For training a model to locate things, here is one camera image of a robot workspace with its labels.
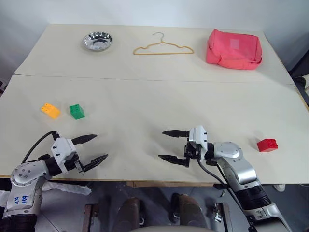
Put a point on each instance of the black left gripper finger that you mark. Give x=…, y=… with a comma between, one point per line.
x=95, y=162
x=84, y=138

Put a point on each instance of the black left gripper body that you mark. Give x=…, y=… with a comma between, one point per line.
x=72, y=164

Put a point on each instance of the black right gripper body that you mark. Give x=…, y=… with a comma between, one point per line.
x=193, y=152

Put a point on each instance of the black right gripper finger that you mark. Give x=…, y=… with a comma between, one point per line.
x=175, y=133
x=172, y=159

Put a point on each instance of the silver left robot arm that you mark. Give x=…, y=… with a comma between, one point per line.
x=26, y=176

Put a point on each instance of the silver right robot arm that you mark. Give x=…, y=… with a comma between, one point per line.
x=241, y=174

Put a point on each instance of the crumpled white cloth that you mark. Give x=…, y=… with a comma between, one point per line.
x=70, y=188

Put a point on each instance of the green toy brick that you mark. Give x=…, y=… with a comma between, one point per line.
x=77, y=111

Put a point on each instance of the yellow toy brick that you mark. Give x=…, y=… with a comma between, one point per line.
x=51, y=111

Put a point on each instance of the dark brown rounded shape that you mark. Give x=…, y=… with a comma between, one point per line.
x=129, y=213
x=189, y=210

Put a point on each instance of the red toy brick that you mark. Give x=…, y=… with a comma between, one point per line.
x=266, y=145

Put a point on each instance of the tan clothes hanger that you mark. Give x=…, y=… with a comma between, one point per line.
x=144, y=53

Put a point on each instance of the white shoe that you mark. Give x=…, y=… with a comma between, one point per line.
x=280, y=187

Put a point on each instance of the shiny steel bowl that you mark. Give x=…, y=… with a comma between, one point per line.
x=97, y=41

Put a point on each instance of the pink fabric bag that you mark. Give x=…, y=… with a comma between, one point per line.
x=231, y=50

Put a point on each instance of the dark bundle with white cloth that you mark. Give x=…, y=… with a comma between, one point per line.
x=301, y=72

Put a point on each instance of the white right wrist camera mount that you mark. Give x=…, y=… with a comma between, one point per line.
x=198, y=135

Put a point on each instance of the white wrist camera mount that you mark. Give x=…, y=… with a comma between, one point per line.
x=198, y=135
x=63, y=147

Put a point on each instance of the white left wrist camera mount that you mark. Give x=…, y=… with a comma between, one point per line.
x=63, y=147

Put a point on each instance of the rusty metal frame bracket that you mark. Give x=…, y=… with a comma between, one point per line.
x=223, y=216
x=89, y=217

